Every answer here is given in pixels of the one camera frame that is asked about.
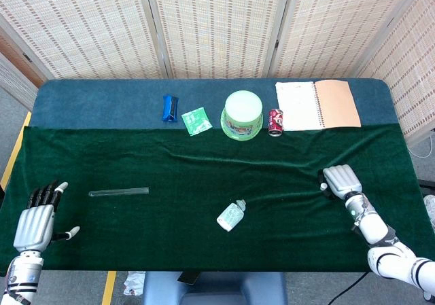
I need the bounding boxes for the white plastic bag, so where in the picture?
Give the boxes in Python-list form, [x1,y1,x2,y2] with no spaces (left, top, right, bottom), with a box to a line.
[423,194,435,233]

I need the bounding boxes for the blue table cover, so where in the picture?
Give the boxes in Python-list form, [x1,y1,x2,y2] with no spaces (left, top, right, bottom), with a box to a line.
[29,77,400,130]

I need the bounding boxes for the thin white floor cable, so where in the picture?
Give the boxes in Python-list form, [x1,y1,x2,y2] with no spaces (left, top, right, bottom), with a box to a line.
[407,143,433,160]

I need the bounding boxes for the blue snack packet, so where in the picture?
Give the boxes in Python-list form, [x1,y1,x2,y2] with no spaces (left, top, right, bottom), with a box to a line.
[160,94,180,124]

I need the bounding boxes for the small white green bottle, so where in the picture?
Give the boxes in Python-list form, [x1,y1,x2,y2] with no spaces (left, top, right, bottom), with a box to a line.
[215,199,247,233]

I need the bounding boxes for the dark green velvet cloth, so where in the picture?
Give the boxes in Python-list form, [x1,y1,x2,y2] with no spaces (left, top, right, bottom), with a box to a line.
[0,124,435,274]

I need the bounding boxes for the narrow woven screen panel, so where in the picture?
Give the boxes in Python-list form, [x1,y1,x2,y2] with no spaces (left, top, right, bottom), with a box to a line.
[0,51,39,111]

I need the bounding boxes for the red soda can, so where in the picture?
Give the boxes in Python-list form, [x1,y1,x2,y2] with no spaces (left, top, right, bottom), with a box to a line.
[267,107,285,138]

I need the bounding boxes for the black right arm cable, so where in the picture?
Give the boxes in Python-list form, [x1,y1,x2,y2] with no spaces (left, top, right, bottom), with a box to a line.
[327,271,370,305]

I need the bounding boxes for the upturned green plastic bucket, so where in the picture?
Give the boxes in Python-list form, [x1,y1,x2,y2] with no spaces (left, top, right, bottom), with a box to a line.
[220,90,264,143]

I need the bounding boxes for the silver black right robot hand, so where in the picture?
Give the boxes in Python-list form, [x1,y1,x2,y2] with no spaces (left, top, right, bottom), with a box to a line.
[317,164,364,200]

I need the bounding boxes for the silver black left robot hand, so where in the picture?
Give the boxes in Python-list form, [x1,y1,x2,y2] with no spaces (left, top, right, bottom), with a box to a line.
[12,179,82,253]

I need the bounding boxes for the crumpled white paper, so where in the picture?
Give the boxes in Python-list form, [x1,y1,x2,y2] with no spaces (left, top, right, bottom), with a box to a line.
[122,271,147,297]

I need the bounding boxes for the woven bamboo folding screen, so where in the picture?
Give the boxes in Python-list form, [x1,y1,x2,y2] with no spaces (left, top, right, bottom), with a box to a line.
[0,0,435,147]

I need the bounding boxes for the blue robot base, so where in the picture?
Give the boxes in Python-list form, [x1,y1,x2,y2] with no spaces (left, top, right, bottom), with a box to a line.
[141,270,288,305]

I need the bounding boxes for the clear glass test tube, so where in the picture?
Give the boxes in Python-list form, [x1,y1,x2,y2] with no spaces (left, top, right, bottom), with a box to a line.
[88,186,150,198]

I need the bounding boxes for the flat black device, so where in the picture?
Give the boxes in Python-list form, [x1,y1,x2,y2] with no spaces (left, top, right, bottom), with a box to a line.
[177,271,201,286]

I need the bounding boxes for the open spiral notebook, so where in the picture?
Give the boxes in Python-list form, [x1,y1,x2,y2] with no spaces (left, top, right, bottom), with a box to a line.
[274,79,362,132]

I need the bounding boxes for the green white sachet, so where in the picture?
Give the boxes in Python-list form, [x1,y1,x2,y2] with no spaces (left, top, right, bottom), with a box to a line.
[180,106,214,137]

